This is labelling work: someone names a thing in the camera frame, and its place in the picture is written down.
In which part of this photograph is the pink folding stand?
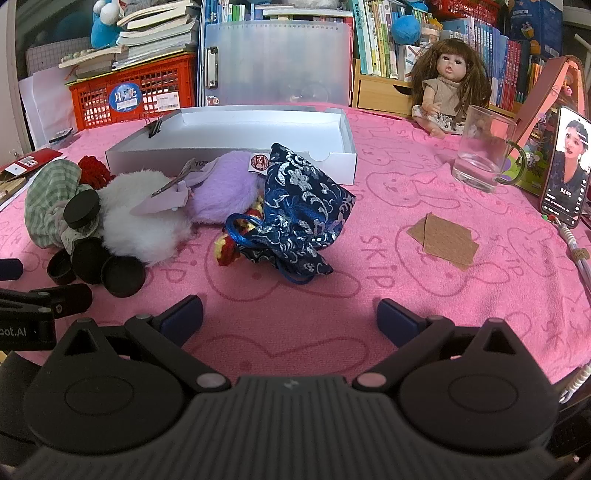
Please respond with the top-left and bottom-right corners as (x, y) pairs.
(512, 55), (591, 195)

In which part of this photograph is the wooden drawer organizer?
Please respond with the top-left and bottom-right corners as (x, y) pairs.
(353, 58), (518, 118)

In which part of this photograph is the green illustrated board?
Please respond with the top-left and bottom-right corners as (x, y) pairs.
(505, 138), (550, 192)

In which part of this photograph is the white paper sheet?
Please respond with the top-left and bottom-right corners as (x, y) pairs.
(18, 74), (77, 153)

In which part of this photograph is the navy brocade drawstring pouch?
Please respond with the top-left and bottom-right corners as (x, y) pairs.
(225, 143), (357, 284)

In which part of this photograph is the translucent plastic folder case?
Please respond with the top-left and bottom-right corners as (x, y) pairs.
(198, 21), (354, 108)

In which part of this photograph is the pink bunny print towel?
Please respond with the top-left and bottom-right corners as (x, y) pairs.
(0, 104), (591, 402)

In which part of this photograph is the red envelope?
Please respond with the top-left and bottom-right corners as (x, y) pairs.
(0, 148), (63, 178)

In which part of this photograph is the red yellow crochet toy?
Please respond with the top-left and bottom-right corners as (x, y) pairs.
(213, 208), (266, 268)

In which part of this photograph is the grey grid cutting mat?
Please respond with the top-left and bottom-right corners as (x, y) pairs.
(25, 45), (70, 77)

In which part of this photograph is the row of blue-spined books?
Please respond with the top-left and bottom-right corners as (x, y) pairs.
(443, 18), (536, 108)

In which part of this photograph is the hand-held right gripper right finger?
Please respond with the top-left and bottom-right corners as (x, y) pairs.
(352, 298), (539, 393)

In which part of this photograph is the lilac fabric piece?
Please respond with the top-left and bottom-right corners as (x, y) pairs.
(129, 159), (208, 217)

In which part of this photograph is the blue printed box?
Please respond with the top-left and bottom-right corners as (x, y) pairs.
(508, 0), (564, 58)

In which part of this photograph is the row of small colourful books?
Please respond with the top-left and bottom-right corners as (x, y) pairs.
(203, 0), (354, 26)

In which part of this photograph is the red plastic basket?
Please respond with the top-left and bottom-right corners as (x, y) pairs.
(429, 0), (502, 26)

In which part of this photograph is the green checked cloth pouch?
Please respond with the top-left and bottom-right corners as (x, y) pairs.
(24, 157), (105, 252)

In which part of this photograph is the stack of worn books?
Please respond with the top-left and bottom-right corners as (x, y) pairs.
(58, 0), (199, 81)

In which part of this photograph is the white fluffy pompom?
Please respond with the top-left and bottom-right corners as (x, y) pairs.
(95, 170), (195, 267)

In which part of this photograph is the brown paper square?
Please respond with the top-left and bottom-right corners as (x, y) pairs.
(406, 213), (435, 245)
(422, 213), (480, 271)

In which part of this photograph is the purple fluffy pompom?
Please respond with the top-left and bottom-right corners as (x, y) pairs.
(185, 152), (266, 224)

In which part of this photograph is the row of orange-spined books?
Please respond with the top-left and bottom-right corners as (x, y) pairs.
(526, 55), (550, 103)

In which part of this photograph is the black round cap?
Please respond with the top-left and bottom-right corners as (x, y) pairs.
(70, 239), (112, 284)
(47, 251), (78, 285)
(100, 255), (147, 297)
(63, 191), (101, 230)

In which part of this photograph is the white cardboard box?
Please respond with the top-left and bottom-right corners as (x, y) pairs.
(105, 105), (358, 185)

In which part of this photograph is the red crochet piece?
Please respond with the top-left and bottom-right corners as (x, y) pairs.
(78, 156), (112, 190)

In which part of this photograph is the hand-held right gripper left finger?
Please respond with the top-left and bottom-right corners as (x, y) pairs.
(48, 295), (232, 393)

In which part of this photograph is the small white carton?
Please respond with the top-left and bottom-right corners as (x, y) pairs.
(397, 44), (428, 81)

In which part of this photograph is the brown-haired doll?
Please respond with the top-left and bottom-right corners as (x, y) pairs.
(409, 38), (491, 139)

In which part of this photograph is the clear glass mug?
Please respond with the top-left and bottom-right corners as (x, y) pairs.
(451, 105), (527, 193)

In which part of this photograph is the small blue cat plush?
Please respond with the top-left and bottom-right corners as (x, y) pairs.
(90, 0), (125, 49)

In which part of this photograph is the smartphone with lit screen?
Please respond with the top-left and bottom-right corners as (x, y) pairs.
(539, 106), (591, 230)

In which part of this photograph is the red plastic crate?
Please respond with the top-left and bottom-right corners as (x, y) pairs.
(69, 52), (197, 131)

